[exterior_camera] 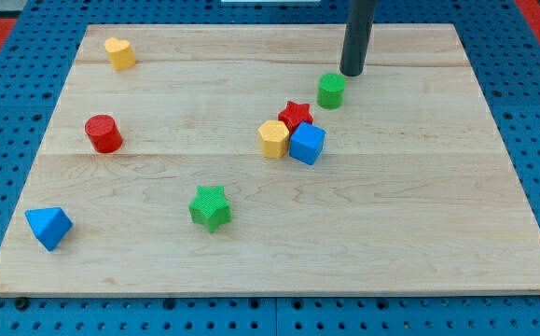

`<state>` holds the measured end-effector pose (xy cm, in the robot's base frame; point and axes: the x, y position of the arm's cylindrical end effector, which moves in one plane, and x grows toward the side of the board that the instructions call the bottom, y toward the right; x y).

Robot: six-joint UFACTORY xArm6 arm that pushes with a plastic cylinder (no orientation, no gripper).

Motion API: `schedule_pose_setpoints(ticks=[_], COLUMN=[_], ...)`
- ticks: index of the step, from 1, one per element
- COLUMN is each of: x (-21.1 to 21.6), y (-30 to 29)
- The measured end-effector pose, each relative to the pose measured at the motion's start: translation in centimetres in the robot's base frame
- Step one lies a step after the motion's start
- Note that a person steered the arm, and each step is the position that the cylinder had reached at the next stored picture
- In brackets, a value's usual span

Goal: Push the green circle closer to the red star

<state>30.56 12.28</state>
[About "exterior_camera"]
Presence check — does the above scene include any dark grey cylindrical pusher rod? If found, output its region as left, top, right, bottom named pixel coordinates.
left=339, top=0, right=378, bottom=77

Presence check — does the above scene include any green cylinder block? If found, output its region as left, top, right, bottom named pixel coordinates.
left=316, top=73, right=346, bottom=109

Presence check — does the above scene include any red star block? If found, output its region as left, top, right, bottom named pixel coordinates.
left=278, top=101, right=313, bottom=133

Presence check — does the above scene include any green star block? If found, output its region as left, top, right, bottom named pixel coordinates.
left=188, top=186, right=231, bottom=233

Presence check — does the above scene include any blue cube block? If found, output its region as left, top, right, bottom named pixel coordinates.
left=289, top=122, right=325, bottom=165

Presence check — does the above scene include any yellow hexagon block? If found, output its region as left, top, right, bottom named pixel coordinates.
left=257, top=120, right=290, bottom=159

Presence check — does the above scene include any light wooden board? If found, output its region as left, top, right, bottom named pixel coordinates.
left=0, top=24, right=540, bottom=298

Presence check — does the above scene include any yellow heart block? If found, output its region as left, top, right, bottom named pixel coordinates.
left=104, top=37, right=136, bottom=71

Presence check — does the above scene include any red cylinder block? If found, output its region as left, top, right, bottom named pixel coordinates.
left=84, top=114, right=123, bottom=153

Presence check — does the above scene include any blue triangle block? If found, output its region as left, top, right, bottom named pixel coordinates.
left=24, top=207, right=73, bottom=252

